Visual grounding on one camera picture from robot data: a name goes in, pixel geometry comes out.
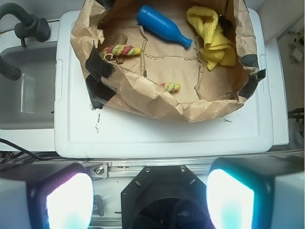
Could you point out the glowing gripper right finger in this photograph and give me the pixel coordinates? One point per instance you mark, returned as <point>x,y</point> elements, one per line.
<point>260,192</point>

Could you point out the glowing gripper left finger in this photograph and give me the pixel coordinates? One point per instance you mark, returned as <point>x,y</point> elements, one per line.
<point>45,196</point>

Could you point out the yellow cloth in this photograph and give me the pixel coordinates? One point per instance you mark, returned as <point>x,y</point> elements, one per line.
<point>217,49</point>

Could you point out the white plastic bin lid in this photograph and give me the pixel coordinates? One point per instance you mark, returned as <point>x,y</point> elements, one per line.
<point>82,131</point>

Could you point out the grey toy sink basin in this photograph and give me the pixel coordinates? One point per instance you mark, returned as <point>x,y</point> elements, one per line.
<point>28,103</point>

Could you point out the crumpled brown paper bag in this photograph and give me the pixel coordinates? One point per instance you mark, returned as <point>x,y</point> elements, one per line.
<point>132,83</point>

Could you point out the small brown wooden piece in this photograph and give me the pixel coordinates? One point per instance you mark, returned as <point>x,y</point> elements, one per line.
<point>120,39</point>

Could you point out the grey toy faucet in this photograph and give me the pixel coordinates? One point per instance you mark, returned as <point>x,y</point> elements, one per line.
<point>29,26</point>

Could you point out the blue plastic bottle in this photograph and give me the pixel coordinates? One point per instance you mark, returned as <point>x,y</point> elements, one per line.
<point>161,25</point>

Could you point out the aluminium frame rail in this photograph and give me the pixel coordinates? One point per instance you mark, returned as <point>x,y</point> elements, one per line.
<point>198,165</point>

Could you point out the short multicolour rope toy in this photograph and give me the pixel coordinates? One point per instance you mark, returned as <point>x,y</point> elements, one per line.
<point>171,87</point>

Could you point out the long multicolour rope toy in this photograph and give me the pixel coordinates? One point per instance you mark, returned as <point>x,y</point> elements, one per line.
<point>109,53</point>

